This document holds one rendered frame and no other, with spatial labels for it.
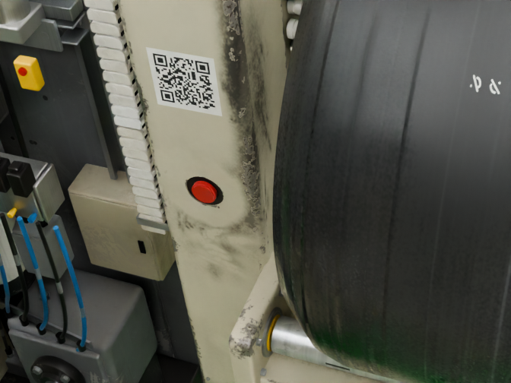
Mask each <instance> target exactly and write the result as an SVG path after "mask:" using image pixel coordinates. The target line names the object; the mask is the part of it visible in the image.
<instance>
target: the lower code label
mask: <svg viewBox="0 0 511 383"><path fill-rule="evenodd" d="M146 50H147V54H148V61H149V64H150V68H151V75H152V78H153V82H154V89H155V93H156V97H157V104H160V105H164V106H172V107H176V108H180V109H187V110H192V111H196V112H203V113H207V114H212V115H216V116H222V112H221V103H220V97H219V92H218V87H217V77H216V72H215V66H214V59H211V58H206V57H201V56H196V55H189V54H184V53H179V52H171V51H166V50H161V49H153V48H148V47H146Z"/></svg>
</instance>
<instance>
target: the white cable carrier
mask: <svg viewBox="0 0 511 383"><path fill-rule="evenodd" d="M84 3H85V5H86V6H87V7H90V8H89V9H88V10H87V16H88V18H89V19H90V20H93V21H92V23H91V24H90V28H91V30H92V32H94V33H96V34H95V36H94V43H95V44H96V45H98V46H99V47H98V48H97V54H98V56H99V57H101V58H102V59H101V60H100V67H101V68H102V69H105V71H104V72H103V79H104V80H105V81H108V82H107V83H106V90H107V92H110V95H109V101H110V102H111V103H113V105H112V106H111V110H112V113H113V114H115V115H116V116H115V117H114V122H115V124H116V125H118V128H117V132H118V135H120V136H121V138H120V139H119V142H120V144H121V145H122V146H124V147H123V149H122V153H123V155H124V156H126V158H125V164H126V166H129V167H128V169H127V171H128V174H129V175H130V176H131V177H130V179H129V181H130V183H131V185H133V187H132V191H133V194H135V195H136V196H135V203H137V204H138V206H137V210H138V212H139V213H140V214H139V217H141V218H145V219H149V220H154V221H157V222H161V223H165V221H166V220H167V218H166V214H165V213H164V212H165V210H164V207H163V201H162V197H161V193H160V187H159V184H158V180H157V174H156V170H155V167H154V161H153V157H152V153H151V147H150V144H149V140H148V133H147V130H146V126H145V123H144V115H143V111H142V107H141V101H140V97H139V95H138V89H137V86H136V83H135V76H134V73H133V69H132V63H131V59H130V56H129V50H128V46H127V42H126V39H125V33H124V29H123V25H122V19H121V16H120V12H119V6H118V2H117V0H84ZM163 214H164V215H163ZM141 228H142V229H144V230H148V231H151V232H155V233H160V234H164V235H165V234H166V233H167V231H166V230H162V229H156V228H153V227H149V226H143V225H141Z"/></svg>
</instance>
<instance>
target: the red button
mask: <svg viewBox="0 0 511 383"><path fill-rule="evenodd" d="M192 193H193V195H194V196H195V197H196V198H197V199H198V200H200V201H202V202H205V203H211V202H213V201H214V200H215V199H216V197H217V190H216V189H215V187H214V186H213V185H211V184H210V183H208V182H204V181H197V182H195V183H194V185H193V186H192Z"/></svg>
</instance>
